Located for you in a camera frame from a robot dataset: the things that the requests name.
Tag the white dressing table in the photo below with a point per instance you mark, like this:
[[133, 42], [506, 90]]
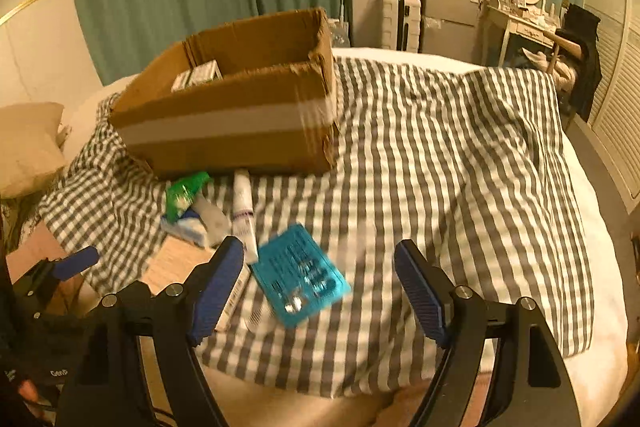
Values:
[[499, 27]]

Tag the flat brown paper box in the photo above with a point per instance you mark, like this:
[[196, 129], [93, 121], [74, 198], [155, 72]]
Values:
[[173, 263]]

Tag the white suitcase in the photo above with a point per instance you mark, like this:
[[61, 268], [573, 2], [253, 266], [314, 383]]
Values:
[[401, 25]]

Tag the blue white ointment box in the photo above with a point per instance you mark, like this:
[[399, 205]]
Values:
[[189, 228]]

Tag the grey mini fridge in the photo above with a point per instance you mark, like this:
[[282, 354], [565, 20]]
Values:
[[450, 29]]

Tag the wooden chair with clothes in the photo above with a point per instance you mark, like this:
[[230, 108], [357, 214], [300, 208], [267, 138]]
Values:
[[574, 63]]

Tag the blue pill blister pack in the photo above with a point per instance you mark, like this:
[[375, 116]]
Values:
[[297, 278]]

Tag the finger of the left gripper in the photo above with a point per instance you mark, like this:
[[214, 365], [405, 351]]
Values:
[[47, 274]]

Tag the green white medicine box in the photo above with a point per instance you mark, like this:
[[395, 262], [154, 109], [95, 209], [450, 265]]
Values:
[[200, 74]]

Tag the grey checkered cloth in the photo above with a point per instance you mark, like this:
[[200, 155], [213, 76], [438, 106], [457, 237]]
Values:
[[400, 206]]

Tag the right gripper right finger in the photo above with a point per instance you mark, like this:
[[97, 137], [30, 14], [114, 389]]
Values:
[[529, 385]]

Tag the beige pillow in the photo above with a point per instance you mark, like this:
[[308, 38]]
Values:
[[30, 155]]

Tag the white cream tube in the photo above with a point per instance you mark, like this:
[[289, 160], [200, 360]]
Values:
[[243, 220]]

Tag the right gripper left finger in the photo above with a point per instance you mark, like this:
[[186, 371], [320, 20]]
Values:
[[107, 386]]

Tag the brown cardboard box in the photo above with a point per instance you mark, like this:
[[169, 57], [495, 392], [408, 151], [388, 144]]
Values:
[[273, 111]]

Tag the green snack packet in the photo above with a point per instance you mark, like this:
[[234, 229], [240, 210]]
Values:
[[182, 194]]

